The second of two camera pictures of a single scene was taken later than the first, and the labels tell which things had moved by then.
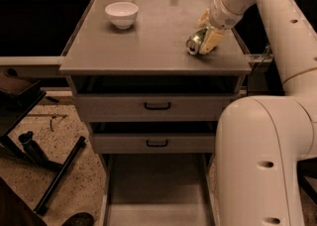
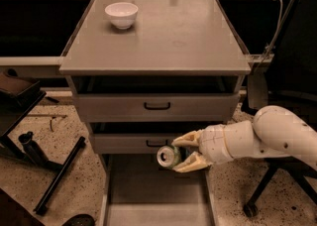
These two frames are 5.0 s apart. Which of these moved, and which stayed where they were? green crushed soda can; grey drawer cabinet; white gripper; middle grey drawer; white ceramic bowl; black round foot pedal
Moved: white gripper; green crushed soda can
Stayed: middle grey drawer; white ceramic bowl; grey drawer cabinet; black round foot pedal
